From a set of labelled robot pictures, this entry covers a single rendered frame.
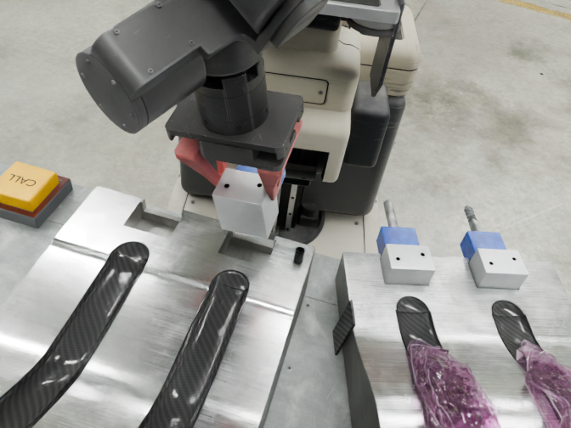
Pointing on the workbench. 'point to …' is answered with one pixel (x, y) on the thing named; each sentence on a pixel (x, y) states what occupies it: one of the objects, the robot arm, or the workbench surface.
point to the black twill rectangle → (345, 325)
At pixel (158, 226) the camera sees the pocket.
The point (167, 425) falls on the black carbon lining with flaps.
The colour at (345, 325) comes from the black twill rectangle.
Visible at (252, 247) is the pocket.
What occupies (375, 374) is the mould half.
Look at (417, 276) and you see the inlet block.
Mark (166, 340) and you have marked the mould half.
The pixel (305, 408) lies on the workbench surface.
